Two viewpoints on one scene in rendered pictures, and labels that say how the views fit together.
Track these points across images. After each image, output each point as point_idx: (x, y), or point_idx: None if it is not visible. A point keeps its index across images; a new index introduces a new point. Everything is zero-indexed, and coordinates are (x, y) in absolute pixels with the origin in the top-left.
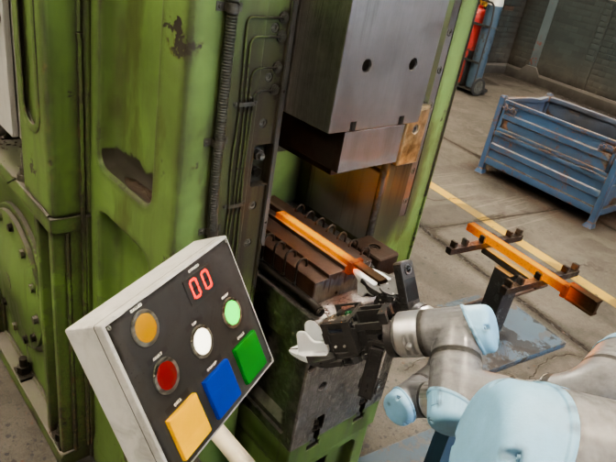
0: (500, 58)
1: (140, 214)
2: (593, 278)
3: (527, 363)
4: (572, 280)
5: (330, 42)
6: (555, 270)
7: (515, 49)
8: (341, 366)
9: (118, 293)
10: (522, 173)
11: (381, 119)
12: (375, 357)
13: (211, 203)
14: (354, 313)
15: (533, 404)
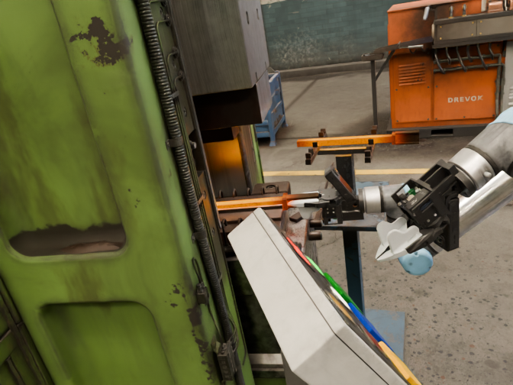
0: None
1: (116, 266)
2: (304, 167)
3: (326, 231)
4: (297, 176)
5: (219, 4)
6: (283, 176)
7: None
8: (443, 231)
9: (266, 306)
10: None
11: (261, 66)
12: (455, 208)
13: (193, 204)
14: (427, 184)
15: None
